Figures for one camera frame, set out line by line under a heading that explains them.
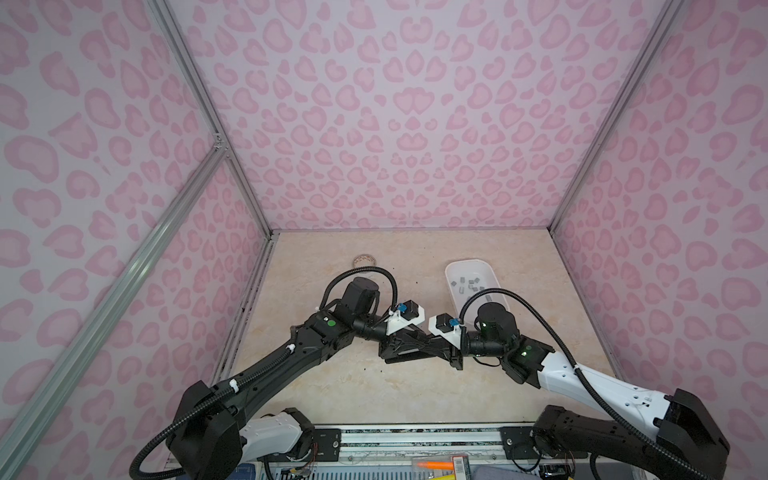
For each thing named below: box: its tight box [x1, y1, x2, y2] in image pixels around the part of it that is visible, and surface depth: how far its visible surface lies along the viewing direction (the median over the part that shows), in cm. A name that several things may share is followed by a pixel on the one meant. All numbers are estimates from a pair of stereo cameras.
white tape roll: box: [353, 254, 376, 268], surface depth 112 cm
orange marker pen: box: [417, 461, 455, 470], surface depth 71 cm
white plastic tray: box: [445, 258, 511, 321], surface depth 106 cm
